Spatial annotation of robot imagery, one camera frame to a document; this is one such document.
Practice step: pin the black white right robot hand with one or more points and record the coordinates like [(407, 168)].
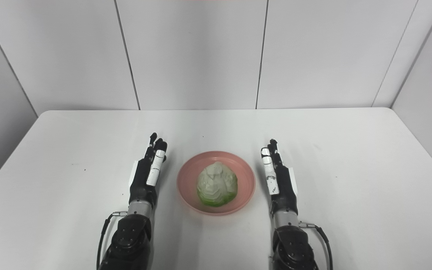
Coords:
[(285, 191)]

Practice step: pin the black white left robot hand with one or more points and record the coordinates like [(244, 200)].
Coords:
[(143, 183)]

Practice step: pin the pink plate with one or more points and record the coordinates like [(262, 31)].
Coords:
[(188, 183)]

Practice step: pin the green white toy cabbage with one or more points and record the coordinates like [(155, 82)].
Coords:
[(216, 185)]

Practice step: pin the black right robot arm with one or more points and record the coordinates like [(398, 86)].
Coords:
[(293, 243)]

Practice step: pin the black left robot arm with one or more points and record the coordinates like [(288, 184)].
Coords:
[(131, 240)]

